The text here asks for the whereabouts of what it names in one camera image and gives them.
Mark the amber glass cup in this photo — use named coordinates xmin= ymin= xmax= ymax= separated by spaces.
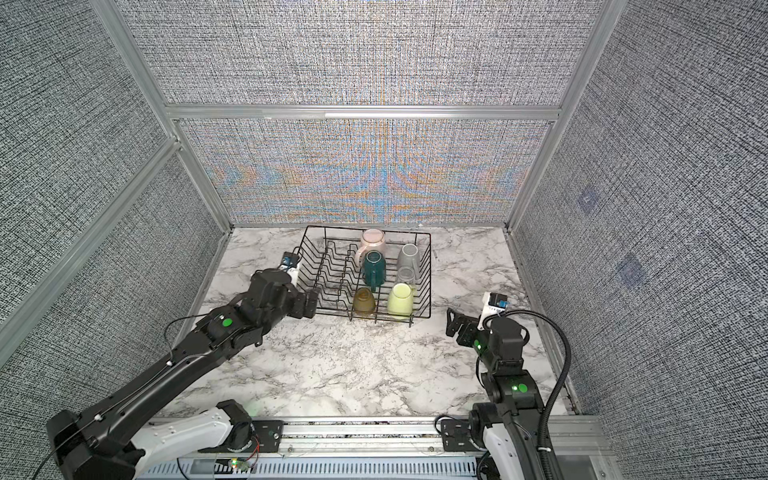
xmin=353 ymin=287 xmax=376 ymax=315

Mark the light green mug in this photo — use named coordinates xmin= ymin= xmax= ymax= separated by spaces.
xmin=387 ymin=283 xmax=414 ymax=317

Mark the dark green mug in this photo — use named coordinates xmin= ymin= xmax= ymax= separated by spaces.
xmin=363 ymin=250 xmax=387 ymax=293

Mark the black wire dish rack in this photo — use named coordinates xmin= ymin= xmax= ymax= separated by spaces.
xmin=293 ymin=225 xmax=432 ymax=325

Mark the pink iridescent mug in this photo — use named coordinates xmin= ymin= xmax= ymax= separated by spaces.
xmin=355 ymin=229 xmax=386 ymax=266

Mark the grey ceramic mug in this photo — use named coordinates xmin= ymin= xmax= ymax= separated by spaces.
xmin=397 ymin=243 xmax=420 ymax=274

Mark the clear glass cup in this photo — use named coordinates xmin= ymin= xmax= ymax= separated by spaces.
xmin=397 ymin=266 xmax=417 ymax=288

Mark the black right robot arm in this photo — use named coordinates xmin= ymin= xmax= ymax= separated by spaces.
xmin=446 ymin=308 xmax=572 ymax=479

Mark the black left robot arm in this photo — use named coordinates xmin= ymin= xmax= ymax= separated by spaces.
xmin=46 ymin=268 xmax=319 ymax=479

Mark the white vented grille strip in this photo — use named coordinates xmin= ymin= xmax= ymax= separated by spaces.
xmin=140 ymin=456 xmax=477 ymax=479

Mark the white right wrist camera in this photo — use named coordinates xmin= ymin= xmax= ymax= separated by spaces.
xmin=478 ymin=292 xmax=509 ymax=330

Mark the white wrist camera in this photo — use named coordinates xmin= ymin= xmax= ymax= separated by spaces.
xmin=279 ymin=251 xmax=302 ymax=286
xmin=478 ymin=292 xmax=509 ymax=330

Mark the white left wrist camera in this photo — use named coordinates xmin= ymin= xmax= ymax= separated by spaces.
xmin=279 ymin=251 xmax=302 ymax=286

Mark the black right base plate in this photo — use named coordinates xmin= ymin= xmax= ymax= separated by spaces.
xmin=437 ymin=417 xmax=481 ymax=453

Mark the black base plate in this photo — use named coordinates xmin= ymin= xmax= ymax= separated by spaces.
xmin=199 ymin=420 xmax=285 ymax=455
xmin=437 ymin=417 xmax=481 ymax=453

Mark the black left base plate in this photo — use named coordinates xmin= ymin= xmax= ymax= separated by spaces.
xmin=199 ymin=420 xmax=285 ymax=455

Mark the aluminium front rail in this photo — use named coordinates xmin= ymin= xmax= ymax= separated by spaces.
xmin=110 ymin=416 xmax=601 ymax=460

